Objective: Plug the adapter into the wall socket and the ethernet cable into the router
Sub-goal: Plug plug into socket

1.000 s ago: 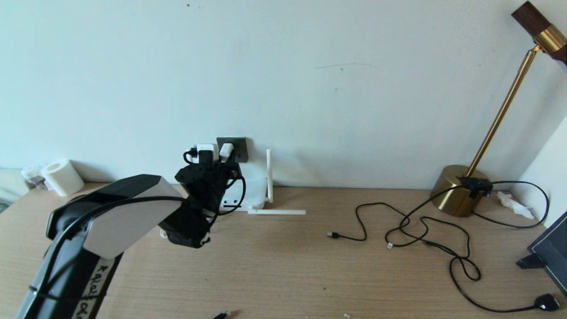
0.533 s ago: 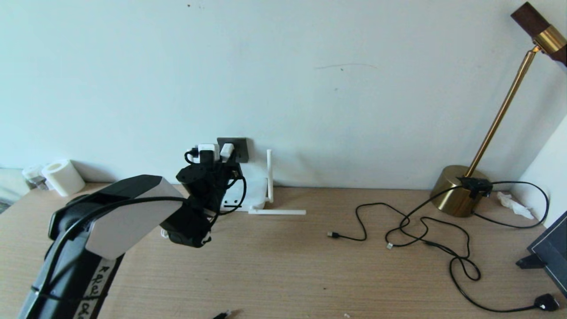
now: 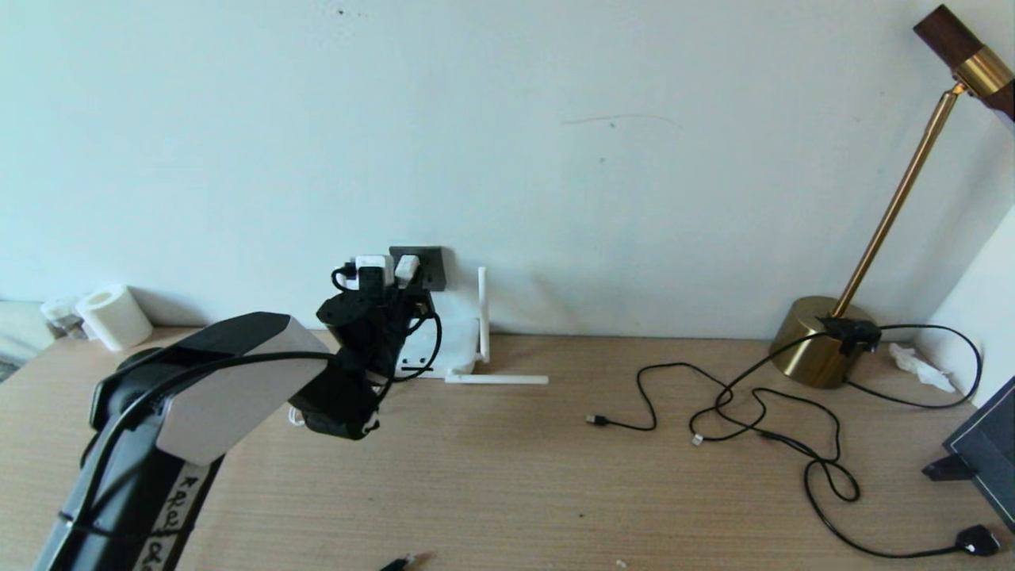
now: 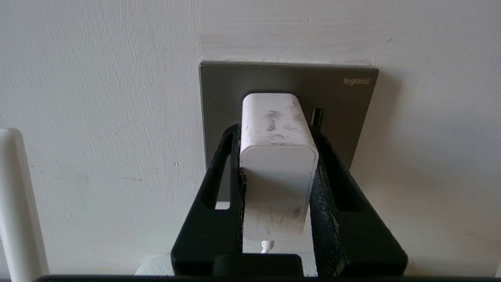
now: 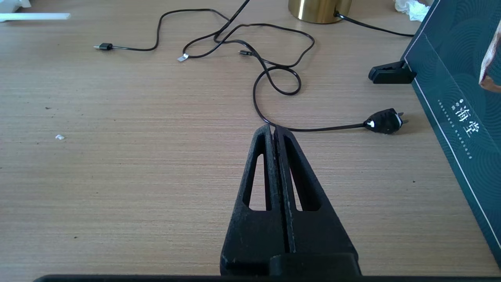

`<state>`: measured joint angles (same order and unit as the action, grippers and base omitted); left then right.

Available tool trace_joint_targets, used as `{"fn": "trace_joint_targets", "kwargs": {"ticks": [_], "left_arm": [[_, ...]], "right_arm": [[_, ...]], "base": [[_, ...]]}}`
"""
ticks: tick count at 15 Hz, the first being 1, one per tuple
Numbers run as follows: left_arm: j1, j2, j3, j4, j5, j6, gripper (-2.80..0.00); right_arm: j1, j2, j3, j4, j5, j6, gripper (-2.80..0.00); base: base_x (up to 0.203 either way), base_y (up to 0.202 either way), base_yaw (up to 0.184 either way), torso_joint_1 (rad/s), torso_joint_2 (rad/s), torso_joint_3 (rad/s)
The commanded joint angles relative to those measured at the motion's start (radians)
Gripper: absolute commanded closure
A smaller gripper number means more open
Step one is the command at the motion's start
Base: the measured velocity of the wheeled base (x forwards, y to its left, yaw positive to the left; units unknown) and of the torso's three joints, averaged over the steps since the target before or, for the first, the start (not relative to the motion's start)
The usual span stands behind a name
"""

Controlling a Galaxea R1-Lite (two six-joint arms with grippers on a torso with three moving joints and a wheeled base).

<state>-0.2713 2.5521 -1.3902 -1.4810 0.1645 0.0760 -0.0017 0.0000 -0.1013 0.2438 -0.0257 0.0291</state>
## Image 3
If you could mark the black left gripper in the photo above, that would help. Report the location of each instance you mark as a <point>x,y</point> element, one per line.
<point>365,333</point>

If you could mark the white power adapter block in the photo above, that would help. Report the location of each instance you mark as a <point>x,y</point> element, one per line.
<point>407,268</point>

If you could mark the white router with antennas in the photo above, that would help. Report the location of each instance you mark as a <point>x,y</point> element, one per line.
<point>456,349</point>

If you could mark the white toilet paper roll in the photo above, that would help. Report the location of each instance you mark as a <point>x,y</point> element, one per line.
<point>115,319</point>

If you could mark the small clear plastic container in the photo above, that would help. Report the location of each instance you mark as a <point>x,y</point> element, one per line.
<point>62,316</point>

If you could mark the brass desk lamp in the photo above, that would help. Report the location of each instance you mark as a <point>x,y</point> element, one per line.
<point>817,349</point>

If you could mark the crumpled white tissue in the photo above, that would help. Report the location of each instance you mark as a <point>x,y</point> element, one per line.
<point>920,369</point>

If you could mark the black plastic clip stand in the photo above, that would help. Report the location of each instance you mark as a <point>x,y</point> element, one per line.
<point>947,468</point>

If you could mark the dark teal printed box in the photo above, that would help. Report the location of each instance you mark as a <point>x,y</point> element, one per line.
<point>991,452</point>

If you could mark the grey wall socket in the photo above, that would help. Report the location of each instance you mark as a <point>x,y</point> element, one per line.
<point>434,270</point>

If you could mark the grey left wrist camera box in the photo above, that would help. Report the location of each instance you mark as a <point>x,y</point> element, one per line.
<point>374,266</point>

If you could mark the black inline lamp switch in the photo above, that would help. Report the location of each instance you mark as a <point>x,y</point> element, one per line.
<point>850,333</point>

